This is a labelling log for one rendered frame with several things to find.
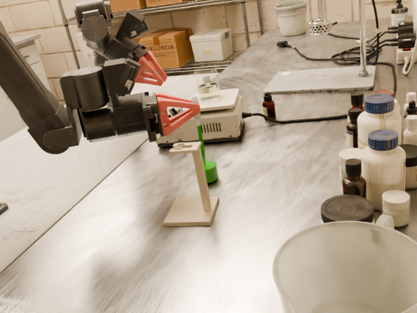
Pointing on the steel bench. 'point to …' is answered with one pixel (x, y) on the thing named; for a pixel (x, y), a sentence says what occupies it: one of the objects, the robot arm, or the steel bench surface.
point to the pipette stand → (200, 215)
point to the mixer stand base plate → (321, 81)
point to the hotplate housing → (210, 127)
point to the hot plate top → (229, 97)
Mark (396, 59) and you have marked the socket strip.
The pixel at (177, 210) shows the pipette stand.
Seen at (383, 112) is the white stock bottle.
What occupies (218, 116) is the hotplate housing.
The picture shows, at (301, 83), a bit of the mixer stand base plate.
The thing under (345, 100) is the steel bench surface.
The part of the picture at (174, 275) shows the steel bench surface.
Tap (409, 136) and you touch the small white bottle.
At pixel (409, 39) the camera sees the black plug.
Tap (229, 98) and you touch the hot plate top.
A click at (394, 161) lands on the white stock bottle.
